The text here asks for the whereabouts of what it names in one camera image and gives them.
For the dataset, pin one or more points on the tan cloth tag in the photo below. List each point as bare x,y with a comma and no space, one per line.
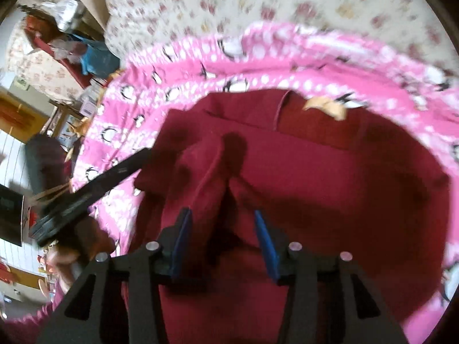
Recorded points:
326,106

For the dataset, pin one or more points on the dark red pants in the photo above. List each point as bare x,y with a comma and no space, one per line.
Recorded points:
322,186

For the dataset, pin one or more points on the floral quilt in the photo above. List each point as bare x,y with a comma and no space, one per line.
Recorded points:
215,0

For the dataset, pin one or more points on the floral cloth cover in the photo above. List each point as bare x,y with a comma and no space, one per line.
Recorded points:
36,73

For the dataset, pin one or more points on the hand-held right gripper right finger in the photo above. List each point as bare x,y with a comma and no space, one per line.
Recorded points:
267,247

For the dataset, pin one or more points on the blue plastic bag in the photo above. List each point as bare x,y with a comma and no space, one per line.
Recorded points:
96,57

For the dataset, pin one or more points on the person's left hand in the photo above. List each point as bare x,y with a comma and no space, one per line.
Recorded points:
64,261

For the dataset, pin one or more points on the black flat panel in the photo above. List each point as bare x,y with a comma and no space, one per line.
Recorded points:
10,215

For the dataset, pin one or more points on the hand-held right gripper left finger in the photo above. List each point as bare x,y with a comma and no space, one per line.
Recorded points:
183,243

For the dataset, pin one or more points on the pink penguin print blanket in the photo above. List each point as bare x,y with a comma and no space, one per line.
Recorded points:
251,75

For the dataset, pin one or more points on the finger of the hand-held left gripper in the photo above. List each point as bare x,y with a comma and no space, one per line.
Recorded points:
114,177

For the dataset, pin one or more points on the silver plastic bag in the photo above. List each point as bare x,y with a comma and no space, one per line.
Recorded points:
68,12

